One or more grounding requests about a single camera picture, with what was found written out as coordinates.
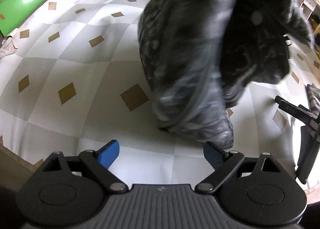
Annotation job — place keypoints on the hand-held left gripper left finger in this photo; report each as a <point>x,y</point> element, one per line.
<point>110,152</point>

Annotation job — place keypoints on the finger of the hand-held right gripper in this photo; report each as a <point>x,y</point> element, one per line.
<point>291,110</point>

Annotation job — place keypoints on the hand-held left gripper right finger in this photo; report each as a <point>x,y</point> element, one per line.
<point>212,154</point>

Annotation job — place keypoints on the grey patterned fleece jacket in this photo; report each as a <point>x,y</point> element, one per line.
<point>187,56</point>

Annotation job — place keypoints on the green plastic chair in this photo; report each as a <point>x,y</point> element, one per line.
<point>22,8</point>

